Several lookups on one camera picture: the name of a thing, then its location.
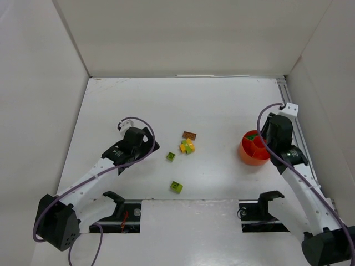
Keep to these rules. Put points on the lime green square lego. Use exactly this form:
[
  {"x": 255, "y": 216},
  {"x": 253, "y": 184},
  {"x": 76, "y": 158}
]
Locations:
[{"x": 170, "y": 156}]

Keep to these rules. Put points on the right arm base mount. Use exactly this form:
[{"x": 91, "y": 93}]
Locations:
[{"x": 255, "y": 217}]

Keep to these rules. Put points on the brown upside-down lego plate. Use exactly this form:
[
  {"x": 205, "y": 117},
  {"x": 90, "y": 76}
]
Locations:
[{"x": 189, "y": 135}]

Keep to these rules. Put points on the lime green long lego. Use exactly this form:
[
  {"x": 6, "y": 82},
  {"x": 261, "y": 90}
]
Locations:
[{"x": 183, "y": 144}]

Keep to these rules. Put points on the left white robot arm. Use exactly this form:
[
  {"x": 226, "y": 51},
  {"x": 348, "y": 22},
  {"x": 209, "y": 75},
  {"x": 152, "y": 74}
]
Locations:
[{"x": 60, "y": 219}]

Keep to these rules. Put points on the orange round divided container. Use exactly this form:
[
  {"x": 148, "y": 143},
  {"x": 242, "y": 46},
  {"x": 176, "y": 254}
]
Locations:
[{"x": 253, "y": 153}]

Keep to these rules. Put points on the dark green lego plate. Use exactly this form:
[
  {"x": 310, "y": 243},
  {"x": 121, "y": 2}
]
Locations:
[{"x": 252, "y": 137}]

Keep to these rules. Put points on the lime green lego near front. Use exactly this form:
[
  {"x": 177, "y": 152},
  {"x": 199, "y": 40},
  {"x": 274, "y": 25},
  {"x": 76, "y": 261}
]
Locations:
[{"x": 176, "y": 187}]

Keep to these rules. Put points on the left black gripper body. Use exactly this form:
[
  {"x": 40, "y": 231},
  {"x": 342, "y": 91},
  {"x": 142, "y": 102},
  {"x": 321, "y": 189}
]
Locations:
[{"x": 151, "y": 139}]

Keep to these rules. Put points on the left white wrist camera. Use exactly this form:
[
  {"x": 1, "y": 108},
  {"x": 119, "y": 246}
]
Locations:
[{"x": 124, "y": 125}]

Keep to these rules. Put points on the yellow curved lego piece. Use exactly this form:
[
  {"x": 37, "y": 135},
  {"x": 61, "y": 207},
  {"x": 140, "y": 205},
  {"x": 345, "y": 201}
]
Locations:
[{"x": 190, "y": 147}]

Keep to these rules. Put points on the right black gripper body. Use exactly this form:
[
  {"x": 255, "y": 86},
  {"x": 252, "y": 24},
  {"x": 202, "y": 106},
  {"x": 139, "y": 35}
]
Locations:
[{"x": 267, "y": 126}]

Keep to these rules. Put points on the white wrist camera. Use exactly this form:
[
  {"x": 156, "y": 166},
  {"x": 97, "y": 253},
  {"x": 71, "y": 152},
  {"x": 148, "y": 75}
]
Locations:
[
  {"x": 289, "y": 110},
  {"x": 124, "y": 125}
]

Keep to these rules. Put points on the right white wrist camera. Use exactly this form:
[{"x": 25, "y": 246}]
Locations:
[{"x": 289, "y": 110}]

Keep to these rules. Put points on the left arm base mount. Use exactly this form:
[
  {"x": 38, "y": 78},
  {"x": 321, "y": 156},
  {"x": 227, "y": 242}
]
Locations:
[{"x": 125, "y": 218}]

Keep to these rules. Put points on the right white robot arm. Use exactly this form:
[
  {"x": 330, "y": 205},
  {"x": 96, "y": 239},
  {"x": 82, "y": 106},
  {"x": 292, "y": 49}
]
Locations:
[{"x": 324, "y": 237}]

